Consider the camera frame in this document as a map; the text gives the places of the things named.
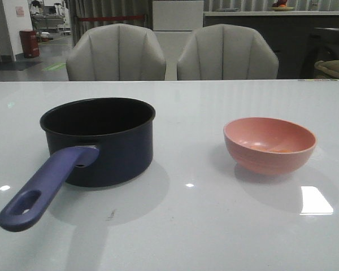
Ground right grey upholstered chair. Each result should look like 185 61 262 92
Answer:
177 24 279 81

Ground orange ham slices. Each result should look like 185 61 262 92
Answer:
250 145 292 153

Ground fruit plate on counter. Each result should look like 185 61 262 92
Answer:
271 0 294 11

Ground left grey upholstered chair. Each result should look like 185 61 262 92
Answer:
66 24 166 81

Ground white drawer cabinet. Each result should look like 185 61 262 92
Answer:
152 1 204 81

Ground dark glossy side table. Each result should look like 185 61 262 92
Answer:
300 28 339 78

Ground red bin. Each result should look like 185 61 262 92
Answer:
19 30 40 58

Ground dark sideboard counter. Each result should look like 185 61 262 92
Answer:
203 11 339 79

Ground pink plastic bowl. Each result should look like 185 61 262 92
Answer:
223 117 317 176

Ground grey upholstered chair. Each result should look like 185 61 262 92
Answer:
177 24 279 81
66 24 166 81

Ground dark blue saucepan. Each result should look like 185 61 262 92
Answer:
0 97 155 232

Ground metal rack in background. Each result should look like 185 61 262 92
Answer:
28 0 71 35

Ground red barrier belt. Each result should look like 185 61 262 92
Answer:
77 14 146 22

